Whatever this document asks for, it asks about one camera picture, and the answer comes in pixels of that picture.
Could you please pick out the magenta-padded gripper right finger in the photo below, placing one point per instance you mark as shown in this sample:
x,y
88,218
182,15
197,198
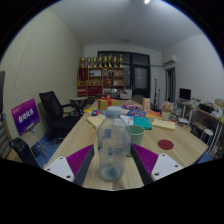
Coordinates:
x,y
154,162

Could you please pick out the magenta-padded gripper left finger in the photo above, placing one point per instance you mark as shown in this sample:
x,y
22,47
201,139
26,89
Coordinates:
x,y
71,162

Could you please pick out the clear plastic water bottle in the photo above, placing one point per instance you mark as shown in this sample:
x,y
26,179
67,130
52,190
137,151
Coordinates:
x,y
113,146

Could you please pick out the flat round red coaster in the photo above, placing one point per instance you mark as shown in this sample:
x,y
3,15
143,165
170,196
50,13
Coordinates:
x,y
165,144

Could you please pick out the green cup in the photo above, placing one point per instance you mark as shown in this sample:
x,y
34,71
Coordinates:
x,y
137,136

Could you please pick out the beige paper pad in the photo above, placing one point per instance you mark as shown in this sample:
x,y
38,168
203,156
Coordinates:
x,y
164,124

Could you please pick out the teal notebook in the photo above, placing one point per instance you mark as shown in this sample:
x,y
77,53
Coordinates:
x,y
142,122

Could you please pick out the black office chair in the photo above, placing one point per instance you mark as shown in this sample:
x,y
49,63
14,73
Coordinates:
x,y
56,115

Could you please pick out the flower pot with pink flowers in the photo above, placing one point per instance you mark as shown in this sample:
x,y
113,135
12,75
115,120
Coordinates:
x,y
166,110

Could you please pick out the white round stool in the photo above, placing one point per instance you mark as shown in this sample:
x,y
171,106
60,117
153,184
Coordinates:
x,y
206,136

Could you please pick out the purple sign board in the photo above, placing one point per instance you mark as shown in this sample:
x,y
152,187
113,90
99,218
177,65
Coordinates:
x,y
25,116

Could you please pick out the side desk with clutter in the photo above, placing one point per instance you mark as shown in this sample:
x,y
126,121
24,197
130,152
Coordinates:
x,y
203,115

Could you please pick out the yellow gift box red ribbon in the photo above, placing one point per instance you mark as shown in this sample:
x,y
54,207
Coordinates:
x,y
107,103

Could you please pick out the computer monitor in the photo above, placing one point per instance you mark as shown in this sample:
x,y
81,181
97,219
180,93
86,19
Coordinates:
x,y
185,94

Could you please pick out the wooden shelf unit with trophies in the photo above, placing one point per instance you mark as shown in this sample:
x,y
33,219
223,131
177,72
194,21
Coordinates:
x,y
100,78

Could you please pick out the white air conditioner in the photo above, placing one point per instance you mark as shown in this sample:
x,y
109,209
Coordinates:
x,y
170,60

